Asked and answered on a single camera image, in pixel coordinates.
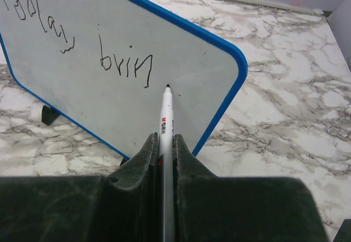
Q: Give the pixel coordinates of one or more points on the black whiteboard stand foot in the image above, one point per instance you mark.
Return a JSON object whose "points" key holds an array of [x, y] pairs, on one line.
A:
{"points": [[48, 115], [124, 160]]}

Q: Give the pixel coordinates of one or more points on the black flat pad right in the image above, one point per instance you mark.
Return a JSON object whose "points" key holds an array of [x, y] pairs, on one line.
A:
{"points": [[344, 232]]}

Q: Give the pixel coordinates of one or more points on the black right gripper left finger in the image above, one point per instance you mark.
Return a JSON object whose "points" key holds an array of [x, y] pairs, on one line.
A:
{"points": [[116, 207]]}

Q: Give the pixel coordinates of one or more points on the blue-framed whiteboard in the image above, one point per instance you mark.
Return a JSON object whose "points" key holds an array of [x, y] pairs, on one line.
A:
{"points": [[105, 64]]}

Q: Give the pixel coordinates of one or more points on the white black whiteboard marker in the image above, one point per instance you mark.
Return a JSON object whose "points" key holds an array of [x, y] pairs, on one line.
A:
{"points": [[166, 156]]}

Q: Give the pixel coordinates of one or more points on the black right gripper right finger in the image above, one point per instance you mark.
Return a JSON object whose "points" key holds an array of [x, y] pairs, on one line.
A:
{"points": [[212, 208]]}

